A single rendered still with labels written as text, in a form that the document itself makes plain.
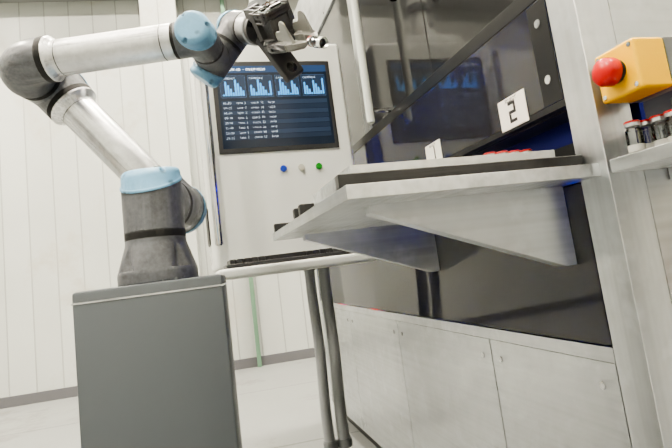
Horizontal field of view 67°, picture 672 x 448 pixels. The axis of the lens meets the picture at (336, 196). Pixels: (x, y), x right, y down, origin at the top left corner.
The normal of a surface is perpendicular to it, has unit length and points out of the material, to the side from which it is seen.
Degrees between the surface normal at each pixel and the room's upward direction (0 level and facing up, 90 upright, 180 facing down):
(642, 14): 90
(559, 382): 90
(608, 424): 90
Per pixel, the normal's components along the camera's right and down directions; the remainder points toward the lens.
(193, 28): -0.03, -0.13
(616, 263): -0.96, 0.09
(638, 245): 0.26, -0.16
